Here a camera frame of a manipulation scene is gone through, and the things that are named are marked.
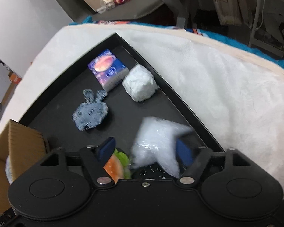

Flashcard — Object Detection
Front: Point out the black stitched felt pillow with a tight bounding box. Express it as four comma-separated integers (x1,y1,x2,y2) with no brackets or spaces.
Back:
131,163,168,180

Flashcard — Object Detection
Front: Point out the grey plush mouse toy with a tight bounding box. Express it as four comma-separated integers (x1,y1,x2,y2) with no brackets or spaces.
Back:
5,156,13,184

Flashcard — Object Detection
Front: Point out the white fluffy cube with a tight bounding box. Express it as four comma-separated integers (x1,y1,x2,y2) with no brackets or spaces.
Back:
122,64,159,102

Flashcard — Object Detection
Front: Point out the blue-grey bunny felt toy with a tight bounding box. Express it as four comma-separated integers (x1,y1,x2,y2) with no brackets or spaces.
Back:
72,89,109,131

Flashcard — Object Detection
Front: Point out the purple tissue pack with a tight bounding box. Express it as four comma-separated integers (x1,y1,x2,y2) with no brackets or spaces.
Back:
88,49,129,92

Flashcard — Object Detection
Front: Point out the brown cardboard box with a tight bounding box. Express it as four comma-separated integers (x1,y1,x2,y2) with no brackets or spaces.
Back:
0,120,49,215

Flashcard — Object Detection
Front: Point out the hamburger plush toy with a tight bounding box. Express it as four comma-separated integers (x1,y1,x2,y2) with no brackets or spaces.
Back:
104,149,131,184

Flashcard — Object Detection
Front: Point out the black rectangular tray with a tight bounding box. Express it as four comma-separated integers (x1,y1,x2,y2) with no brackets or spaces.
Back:
20,34,222,171

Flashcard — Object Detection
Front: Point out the orange cardboard box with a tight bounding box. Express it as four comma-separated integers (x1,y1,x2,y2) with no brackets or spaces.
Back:
9,72,22,84

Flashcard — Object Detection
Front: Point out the clear plastic bag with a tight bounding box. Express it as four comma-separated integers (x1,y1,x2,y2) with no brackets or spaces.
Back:
131,116,194,178

